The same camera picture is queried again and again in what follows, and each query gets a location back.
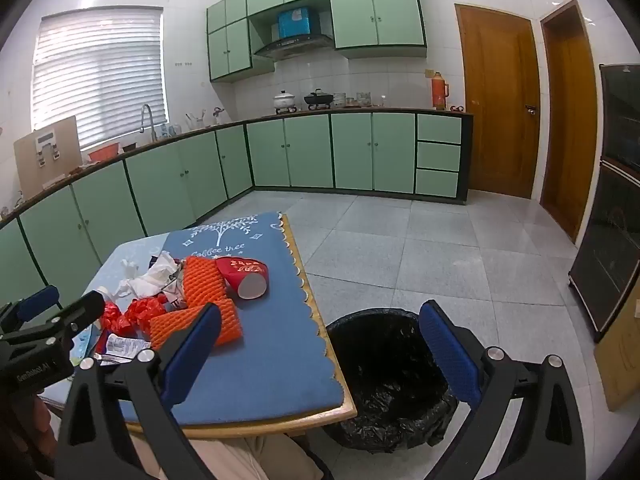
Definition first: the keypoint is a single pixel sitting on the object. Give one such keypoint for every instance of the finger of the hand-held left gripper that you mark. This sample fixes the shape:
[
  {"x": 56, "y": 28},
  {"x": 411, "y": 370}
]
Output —
[
  {"x": 75, "y": 312},
  {"x": 37, "y": 300}
]

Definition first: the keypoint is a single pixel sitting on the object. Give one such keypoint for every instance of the crumpled white tissue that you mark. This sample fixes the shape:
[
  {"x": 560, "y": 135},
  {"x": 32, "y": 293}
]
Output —
[{"x": 155, "y": 275}]

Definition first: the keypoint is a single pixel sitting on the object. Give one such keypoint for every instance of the dark glass-front cabinet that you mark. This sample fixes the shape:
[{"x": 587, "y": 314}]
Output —
[{"x": 610, "y": 185}]

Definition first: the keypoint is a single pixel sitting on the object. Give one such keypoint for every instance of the metal kitchen faucet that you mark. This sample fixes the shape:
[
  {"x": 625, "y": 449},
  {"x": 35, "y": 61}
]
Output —
[{"x": 150, "y": 121}]

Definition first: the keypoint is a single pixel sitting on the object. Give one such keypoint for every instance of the person's left forearm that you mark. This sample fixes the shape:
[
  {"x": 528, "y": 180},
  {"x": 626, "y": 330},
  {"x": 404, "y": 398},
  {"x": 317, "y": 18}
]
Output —
[{"x": 44, "y": 412}]

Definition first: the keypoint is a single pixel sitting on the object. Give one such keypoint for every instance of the green base cabinets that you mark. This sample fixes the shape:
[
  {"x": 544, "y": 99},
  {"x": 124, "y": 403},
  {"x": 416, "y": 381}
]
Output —
[{"x": 300, "y": 150}]

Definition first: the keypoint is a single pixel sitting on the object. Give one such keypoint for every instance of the orange thermos flask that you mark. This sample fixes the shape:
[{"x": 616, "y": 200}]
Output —
[{"x": 439, "y": 91}]

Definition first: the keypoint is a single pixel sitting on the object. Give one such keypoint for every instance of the blue box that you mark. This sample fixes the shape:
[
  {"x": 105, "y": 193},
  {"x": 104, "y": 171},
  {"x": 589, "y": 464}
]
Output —
[{"x": 295, "y": 22}]

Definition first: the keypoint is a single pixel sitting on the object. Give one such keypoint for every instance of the green wall cabinets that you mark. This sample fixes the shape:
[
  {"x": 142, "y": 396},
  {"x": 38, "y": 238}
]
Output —
[{"x": 380, "y": 15}]

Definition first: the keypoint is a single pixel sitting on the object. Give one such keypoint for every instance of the black trash bin with bag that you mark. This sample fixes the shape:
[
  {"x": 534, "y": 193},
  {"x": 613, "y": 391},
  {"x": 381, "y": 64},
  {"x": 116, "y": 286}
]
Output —
[{"x": 390, "y": 370}]

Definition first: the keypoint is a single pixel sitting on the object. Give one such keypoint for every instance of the beige board with white fittings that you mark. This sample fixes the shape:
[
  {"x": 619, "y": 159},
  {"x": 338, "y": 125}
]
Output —
[{"x": 65, "y": 160}]

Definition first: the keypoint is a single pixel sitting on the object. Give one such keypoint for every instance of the red plastic basin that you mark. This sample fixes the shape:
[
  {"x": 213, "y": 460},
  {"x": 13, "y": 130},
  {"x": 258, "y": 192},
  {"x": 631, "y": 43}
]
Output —
[{"x": 102, "y": 152}]

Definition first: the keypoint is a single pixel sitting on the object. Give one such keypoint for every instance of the wooden table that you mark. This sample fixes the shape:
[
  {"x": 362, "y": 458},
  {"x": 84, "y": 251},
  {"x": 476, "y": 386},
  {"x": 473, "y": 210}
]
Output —
[{"x": 300, "y": 417}]

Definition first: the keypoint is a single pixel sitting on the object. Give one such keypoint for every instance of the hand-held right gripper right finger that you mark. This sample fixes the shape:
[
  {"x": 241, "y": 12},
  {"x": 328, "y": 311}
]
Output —
[{"x": 450, "y": 355}]

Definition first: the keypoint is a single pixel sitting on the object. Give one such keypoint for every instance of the person's trouser leg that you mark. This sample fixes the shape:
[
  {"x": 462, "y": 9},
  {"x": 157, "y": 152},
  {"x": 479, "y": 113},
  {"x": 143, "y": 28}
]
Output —
[{"x": 225, "y": 460}]

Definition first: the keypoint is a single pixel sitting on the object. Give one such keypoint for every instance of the utensil holder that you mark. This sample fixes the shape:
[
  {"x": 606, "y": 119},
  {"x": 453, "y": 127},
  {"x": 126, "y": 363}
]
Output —
[{"x": 196, "y": 122}]

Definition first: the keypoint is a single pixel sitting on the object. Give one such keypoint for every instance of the black wok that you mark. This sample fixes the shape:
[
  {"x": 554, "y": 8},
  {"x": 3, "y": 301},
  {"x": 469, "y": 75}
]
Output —
[{"x": 317, "y": 97}]

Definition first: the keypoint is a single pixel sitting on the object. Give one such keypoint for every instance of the glass jar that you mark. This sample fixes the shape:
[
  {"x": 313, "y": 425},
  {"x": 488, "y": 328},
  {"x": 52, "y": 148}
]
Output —
[
  {"x": 363, "y": 99},
  {"x": 340, "y": 100}
]

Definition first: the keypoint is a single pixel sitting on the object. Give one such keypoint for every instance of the red ribbon bow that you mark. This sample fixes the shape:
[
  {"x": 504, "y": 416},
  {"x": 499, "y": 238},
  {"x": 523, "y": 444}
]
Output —
[{"x": 137, "y": 310}]

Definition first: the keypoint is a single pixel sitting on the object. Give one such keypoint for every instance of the black range hood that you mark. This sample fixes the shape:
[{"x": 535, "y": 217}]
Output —
[{"x": 295, "y": 46}]

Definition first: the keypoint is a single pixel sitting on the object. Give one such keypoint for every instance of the cardboard box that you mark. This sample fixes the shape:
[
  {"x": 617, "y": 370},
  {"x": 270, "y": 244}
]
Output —
[{"x": 622, "y": 355}]

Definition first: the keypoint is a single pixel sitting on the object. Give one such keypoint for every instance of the red white snack wrapper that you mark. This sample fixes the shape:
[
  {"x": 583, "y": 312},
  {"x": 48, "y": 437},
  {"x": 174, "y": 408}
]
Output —
[{"x": 122, "y": 345}]

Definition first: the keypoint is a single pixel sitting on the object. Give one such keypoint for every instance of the plain wooden door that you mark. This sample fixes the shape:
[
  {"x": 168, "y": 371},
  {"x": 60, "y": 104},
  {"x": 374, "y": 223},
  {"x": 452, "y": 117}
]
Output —
[{"x": 567, "y": 135}]

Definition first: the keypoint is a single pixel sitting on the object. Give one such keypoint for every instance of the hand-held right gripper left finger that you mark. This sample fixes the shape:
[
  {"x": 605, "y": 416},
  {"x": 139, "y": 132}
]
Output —
[{"x": 192, "y": 345}]

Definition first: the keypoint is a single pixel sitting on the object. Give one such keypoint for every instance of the orange foam net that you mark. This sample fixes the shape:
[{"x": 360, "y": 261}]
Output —
[
  {"x": 200, "y": 280},
  {"x": 230, "y": 320}
]

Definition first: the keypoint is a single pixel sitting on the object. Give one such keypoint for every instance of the white window blind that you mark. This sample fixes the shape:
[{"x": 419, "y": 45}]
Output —
[{"x": 100, "y": 70}]

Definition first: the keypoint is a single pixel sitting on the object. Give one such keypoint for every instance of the red paper cup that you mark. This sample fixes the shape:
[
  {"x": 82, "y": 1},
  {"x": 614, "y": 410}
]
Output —
[{"x": 240, "y": 270}]

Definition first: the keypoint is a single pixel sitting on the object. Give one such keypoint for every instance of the white cooking pot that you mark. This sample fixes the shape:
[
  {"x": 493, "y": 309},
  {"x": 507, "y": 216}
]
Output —
[{"x": 284, "y": 101}]

